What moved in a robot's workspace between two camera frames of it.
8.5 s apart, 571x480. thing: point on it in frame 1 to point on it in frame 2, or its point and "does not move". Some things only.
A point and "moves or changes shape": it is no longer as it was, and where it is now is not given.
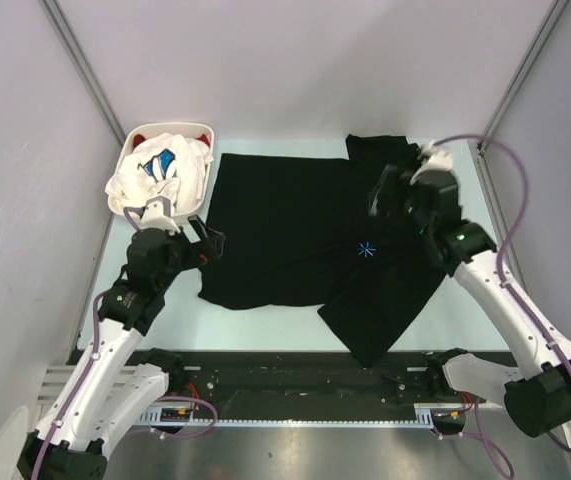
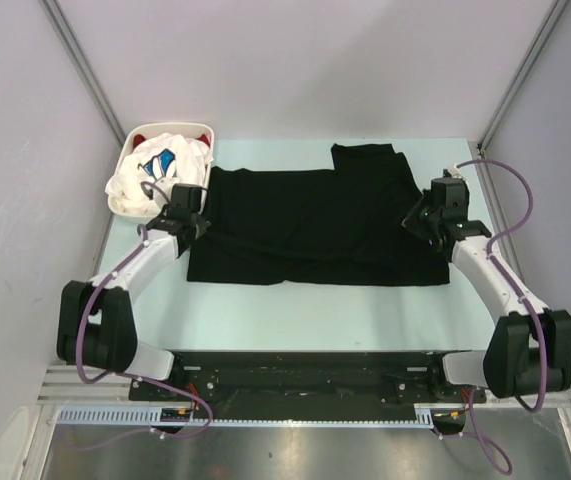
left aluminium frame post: [60, 24] does not move
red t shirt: [140, 138] does not move
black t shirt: [297, 233] moves or changes shape
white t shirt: [161, 165] does not move
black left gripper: [213, 238] to [200, 223]
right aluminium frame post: [526, 68] does not move
